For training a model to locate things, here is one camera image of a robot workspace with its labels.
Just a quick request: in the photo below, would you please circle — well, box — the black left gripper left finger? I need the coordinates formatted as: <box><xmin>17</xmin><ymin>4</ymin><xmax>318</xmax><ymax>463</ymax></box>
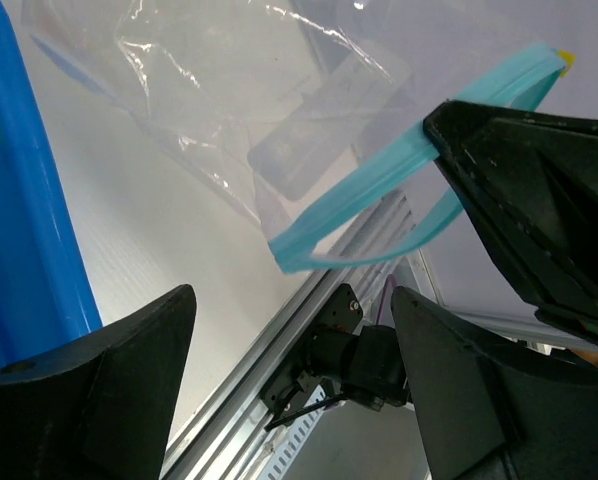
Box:
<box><xmin>0</xmin><ymin>284</ymin><xmax>197</xmax><ymax>479</ymax></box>

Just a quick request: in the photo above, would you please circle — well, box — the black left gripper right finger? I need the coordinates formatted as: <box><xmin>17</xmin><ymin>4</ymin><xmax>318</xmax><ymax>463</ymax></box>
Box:
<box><xmin>391</xmin><ymin>287</ymin><xmax>598</xmax><ymax>479</ymax></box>

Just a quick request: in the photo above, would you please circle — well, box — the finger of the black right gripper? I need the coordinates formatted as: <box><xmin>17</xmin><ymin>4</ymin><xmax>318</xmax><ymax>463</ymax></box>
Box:
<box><xmin>423</xmin><ymin>100</ymin><xmax>598</xmax><ymax>346</ymax></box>

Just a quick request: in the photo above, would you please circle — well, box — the clear zip top bag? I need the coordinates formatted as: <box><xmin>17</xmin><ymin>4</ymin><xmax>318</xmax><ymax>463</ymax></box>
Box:
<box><xmin>22</xmin><ymin>1</ymin><xmax>575</xmax><ymax>273</ymax></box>

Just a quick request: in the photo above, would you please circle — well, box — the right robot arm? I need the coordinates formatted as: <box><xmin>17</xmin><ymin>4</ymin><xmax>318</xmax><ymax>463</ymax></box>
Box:
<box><xmin>261</xmin><ymin>100</ymin><xmax>598</xmax><ymax>427</ymax></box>

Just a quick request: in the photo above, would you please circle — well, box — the blue plastic bin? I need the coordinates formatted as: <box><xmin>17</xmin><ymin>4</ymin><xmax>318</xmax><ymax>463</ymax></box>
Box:
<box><xmin>0</xmin><ymin>2</ymin><xmax>102</xmax><ymax>369</ymax></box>

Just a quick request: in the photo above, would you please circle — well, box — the aluminium mounting rail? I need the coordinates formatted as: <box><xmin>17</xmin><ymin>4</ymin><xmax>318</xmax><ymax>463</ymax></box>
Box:
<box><xmin>161</xmin><ymin>189</ymin><xmax>433</xmax><ymax>480</ymax></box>

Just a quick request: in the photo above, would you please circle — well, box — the white slotted cable duct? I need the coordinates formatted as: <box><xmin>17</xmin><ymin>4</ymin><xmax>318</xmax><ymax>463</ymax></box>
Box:
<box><xmin>258</xmin><ymin>410</ymin><xmax>324</xmax><ymax>480</ymax></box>

